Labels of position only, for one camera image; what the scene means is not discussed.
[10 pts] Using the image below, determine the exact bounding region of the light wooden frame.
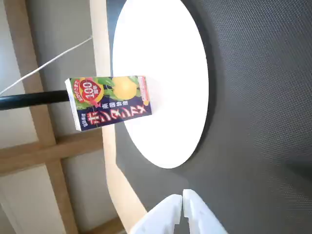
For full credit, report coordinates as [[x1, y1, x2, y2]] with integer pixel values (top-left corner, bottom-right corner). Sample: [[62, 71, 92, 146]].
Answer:
[[0, 0, 108, 234]]

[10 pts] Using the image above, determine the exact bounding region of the white round dish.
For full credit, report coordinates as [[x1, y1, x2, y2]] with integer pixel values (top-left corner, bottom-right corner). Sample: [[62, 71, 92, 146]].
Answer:
[[112, 0, 210, 169]]

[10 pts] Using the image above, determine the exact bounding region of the small printed candy box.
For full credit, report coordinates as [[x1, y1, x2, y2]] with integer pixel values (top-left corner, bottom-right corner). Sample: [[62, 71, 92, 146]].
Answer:
[[65, 75, 153, 133]]

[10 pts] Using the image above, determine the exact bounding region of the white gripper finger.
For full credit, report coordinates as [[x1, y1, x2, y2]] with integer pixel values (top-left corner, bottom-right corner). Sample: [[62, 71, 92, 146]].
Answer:
[[131, 194, 183, 234], [182, 189, 228, 234]]

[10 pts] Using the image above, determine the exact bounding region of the dark grey rectangular mat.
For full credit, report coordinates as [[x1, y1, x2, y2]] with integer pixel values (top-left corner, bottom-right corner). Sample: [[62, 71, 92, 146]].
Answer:
[[114, 0, 312, 234]]

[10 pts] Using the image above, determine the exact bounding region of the black metal bar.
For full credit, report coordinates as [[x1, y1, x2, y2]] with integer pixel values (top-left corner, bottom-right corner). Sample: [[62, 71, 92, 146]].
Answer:
[[0, 89, 70, 111]]

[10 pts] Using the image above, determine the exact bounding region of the thin white cable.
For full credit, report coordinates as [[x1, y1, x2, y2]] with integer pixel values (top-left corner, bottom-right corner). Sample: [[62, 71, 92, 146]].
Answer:
[[0, 35, 94, 96]]

